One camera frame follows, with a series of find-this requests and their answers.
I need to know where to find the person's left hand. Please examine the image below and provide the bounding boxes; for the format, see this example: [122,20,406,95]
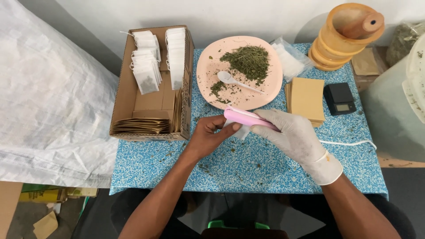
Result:
[185,114,243,162]

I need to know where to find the person's right hand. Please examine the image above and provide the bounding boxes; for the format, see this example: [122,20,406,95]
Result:
[249,109,328,167]

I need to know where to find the white tea bag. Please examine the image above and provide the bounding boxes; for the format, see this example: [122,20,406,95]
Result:
[223,119,250,140]

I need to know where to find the pink handheld heat sealer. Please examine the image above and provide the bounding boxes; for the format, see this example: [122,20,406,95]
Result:
[223,106,280,132]

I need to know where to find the upright row of brown envelopes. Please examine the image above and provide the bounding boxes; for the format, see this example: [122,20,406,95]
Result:
[170,89,184,133]

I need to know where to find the thick stack of brown envelopes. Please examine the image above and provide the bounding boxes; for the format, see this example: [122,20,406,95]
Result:
[284,77,326,128]

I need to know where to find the blue speckled table cloth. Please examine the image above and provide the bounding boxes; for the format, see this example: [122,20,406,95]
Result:
[109,43,389,200]

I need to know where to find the black digital pocket scale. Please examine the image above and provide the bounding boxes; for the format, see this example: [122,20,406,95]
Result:
[323,82,357,116]

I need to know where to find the flat stack of brown envelopes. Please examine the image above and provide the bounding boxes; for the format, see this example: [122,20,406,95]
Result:
[112,118,171,135]

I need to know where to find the white plastic spoon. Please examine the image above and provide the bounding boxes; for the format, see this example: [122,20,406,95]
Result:
[217,71,266,95]

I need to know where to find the pink plate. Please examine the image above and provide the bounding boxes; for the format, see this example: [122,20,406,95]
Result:
[196,35,284,111]

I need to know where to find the clear bag of empty tea bags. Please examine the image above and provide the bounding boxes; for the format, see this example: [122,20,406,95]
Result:
[270,36,315,83]

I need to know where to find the green plastic stool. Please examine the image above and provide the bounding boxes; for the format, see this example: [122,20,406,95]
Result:
[207,219,270,230]

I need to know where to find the straight row of filled tea bags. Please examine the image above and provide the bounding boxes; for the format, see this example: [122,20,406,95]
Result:
[165,27,187,91]

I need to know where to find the pile of dried green herbs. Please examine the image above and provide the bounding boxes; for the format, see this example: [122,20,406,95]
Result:
[219,45,270,87]

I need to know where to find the brown cardboard box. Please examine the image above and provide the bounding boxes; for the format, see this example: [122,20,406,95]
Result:
[109,25,195,143]

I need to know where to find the large translucent plastic container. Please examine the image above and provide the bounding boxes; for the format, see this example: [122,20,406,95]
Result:
[359,55,425,164]

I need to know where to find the fanned bunch of filled tea bags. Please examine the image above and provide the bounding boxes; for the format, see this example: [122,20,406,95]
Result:
[120,30,163,95]

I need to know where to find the wooden mortar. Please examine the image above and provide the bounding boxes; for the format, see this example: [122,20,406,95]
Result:
[308,3,386,72]

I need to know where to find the single brown paper envelope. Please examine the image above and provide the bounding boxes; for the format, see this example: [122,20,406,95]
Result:
[351,47,381,76]

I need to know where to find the wooden pestle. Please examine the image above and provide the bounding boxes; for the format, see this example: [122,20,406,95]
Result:
[341,12,385,40]

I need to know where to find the person's black trousers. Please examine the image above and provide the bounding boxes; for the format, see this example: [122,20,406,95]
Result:
[71,189,417,239]

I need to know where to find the white plastic lid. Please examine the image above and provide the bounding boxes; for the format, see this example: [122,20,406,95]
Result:
[401,33,425,125]

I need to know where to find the clear bag of dried herbs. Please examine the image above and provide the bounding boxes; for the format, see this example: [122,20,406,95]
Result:
[386,21,425,67]

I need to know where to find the large white woven sack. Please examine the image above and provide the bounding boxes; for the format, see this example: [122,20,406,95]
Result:
[0,0,120,189]

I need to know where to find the yellow cartons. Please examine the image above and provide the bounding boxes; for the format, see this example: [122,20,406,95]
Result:
[18,183,99,204]

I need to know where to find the brown cardboard sheet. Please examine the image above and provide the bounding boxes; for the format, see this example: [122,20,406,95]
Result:
[0,181,24,239]

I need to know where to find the white power cable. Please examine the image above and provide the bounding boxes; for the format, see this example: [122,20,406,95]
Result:
[319,139,378,150]

